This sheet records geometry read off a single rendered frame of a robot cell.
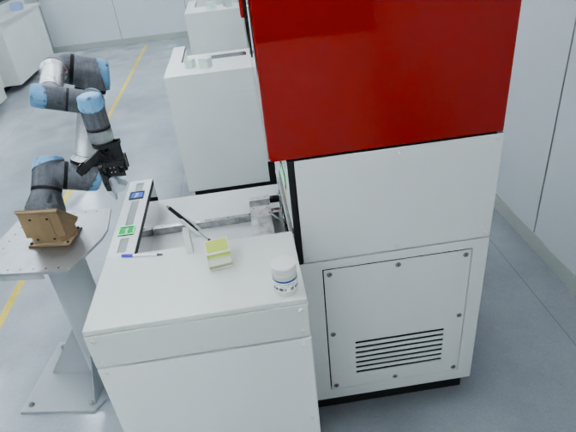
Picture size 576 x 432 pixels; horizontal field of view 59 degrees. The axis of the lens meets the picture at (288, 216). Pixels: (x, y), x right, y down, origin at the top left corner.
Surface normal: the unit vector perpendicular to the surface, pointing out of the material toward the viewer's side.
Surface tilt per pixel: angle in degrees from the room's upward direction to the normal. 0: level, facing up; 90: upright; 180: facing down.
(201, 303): 0
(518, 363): 0
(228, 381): 90
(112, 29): 90
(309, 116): 90
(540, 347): 0
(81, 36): 90
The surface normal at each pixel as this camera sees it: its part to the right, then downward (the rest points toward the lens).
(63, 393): -0.09, -0.84
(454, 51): 0.11, 0.52
